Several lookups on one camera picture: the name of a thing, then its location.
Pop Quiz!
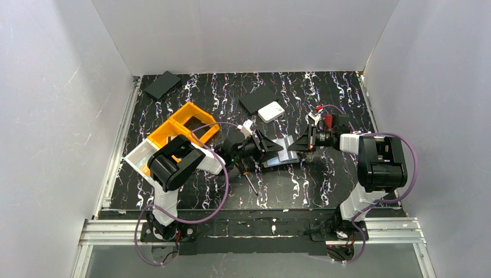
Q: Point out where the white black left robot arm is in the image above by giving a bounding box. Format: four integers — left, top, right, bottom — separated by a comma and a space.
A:
146, 126, 284, 227

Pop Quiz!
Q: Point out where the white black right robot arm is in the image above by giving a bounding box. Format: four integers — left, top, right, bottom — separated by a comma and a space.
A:
288, 114, 408, 224

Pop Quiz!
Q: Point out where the red leather card holder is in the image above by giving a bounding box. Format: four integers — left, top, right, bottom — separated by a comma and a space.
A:
324, 114, 334, 130

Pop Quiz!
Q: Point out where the black card in bin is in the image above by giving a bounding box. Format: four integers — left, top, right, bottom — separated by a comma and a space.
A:
184, 116, 211, 142

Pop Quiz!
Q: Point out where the yellow black screwdriver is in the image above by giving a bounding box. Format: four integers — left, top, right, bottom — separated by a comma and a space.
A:
243, 172, 259, 196

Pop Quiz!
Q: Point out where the white rectangular box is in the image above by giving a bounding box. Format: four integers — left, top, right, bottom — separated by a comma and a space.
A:
258, 101, 284, 123

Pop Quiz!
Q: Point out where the black flat box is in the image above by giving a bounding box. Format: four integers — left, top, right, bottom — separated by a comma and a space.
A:
239, 85, 279, 115

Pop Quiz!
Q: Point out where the yellow plastic bin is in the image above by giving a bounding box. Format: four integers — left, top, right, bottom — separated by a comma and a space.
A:
147, 102, 222, 183

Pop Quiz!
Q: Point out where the white plastic bin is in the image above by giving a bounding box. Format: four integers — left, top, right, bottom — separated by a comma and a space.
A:
124, 138, 159, 181

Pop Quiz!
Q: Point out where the black flat pad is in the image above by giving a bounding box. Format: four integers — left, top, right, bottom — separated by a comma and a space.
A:
143, 71, 182, 100

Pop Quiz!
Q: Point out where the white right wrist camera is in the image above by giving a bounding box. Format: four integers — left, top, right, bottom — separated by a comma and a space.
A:
307, 107, 323, 125

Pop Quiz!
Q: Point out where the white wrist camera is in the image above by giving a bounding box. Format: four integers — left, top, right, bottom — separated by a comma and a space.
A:
237, 119, 254, 139
307, 107, 323, 125

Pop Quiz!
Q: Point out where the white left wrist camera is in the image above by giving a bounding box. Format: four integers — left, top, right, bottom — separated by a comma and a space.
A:
237, 119, 254, 139

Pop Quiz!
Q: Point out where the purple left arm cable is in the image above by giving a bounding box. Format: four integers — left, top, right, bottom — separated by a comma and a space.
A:
134, 122, 243, 267

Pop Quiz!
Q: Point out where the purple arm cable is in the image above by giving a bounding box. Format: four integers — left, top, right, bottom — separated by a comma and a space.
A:
134, 122, 243, 267
316, 104, 419, 264

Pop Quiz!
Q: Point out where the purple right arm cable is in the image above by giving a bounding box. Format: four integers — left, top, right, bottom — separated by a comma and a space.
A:
316, 104, 419, 264

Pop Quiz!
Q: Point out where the aluminium front rail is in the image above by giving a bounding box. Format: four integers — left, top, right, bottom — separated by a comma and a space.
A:
79, 217, 426, 246

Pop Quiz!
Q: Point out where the aluminium rail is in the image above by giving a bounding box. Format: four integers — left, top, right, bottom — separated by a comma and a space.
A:
79, 217, 426, 246
91, 76, 142, 220

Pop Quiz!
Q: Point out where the aluminium left side rail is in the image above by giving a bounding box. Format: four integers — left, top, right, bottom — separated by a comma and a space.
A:
91, 76, 142, 220

